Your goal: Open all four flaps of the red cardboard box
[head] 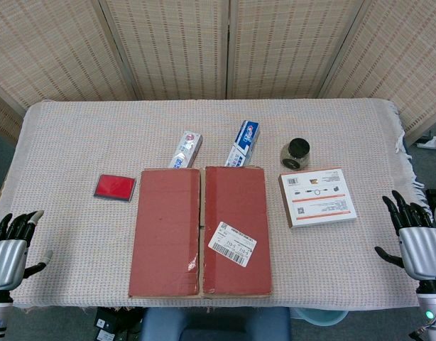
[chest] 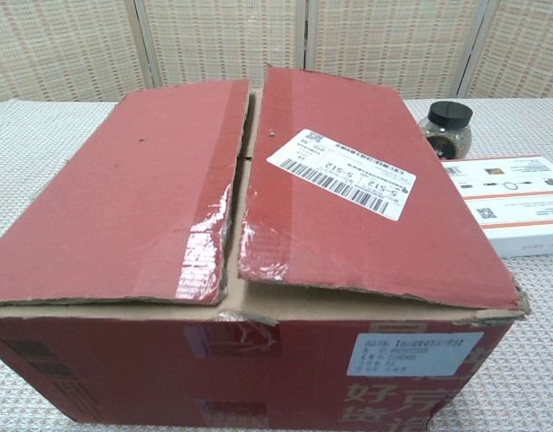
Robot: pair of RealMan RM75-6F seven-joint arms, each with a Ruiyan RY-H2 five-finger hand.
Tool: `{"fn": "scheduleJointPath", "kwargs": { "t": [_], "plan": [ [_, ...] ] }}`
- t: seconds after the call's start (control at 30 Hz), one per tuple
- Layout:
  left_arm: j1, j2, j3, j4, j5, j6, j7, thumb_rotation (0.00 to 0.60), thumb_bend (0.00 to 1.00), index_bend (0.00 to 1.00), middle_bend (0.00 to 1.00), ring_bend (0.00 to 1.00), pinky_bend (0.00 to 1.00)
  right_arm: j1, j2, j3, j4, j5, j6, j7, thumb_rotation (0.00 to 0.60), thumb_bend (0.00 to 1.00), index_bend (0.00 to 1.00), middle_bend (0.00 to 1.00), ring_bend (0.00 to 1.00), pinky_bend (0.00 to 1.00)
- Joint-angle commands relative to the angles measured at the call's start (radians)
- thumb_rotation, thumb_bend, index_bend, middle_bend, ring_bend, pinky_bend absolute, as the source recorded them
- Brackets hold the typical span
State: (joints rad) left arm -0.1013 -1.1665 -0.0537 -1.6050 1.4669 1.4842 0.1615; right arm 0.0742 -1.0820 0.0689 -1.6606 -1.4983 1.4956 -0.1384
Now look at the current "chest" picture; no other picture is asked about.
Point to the woven folding screen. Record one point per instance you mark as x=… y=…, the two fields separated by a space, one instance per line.
x=213 y=40

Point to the red brown cardboard box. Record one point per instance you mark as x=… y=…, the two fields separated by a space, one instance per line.
x=168 y=360

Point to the flat white product box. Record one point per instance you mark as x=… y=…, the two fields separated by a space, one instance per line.
x=519 y=225

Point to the glass jar with black lid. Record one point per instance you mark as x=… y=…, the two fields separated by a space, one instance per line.
x=447 y=135

